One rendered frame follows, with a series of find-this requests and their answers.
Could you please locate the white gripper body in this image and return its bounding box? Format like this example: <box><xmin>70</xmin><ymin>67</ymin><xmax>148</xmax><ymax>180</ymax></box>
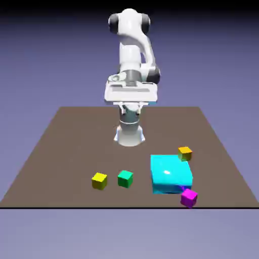
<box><xmin>104</xmin><ymin>80</ymin><xmax>158</xmax><ymax>106</ymax></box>

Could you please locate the small orange cube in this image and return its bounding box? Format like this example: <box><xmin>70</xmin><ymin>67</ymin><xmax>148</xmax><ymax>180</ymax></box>
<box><xmin>178</xmin><ymin>146</ymin><xmax>193</xmax><ymax>162</ymax></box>

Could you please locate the small green cube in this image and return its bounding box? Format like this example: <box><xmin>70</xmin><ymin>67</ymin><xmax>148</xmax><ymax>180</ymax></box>
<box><xmin>117</xmin><ymin>170</ymin><xmax>134</xmax><ymax>189</ymax></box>

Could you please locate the small yellow cube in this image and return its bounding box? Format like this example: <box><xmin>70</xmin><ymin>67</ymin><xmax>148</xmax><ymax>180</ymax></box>
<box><xmin>91</xmin><ymin>172</ymin><xmax>108</xmax><ymax>191</ymax></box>

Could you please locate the small magenta cube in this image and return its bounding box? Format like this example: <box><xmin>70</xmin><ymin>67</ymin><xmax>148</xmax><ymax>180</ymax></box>
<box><xmin>180</xmin><ymin>188</ymin><xmax>198</xmax><ymax>208</ymax></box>

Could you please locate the large cyan box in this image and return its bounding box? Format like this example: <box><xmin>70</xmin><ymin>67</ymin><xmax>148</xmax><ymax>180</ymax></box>
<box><xmin>150</xmin><ymin>154</ymin><xmax>194</xmax><ymax>195</ymax></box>

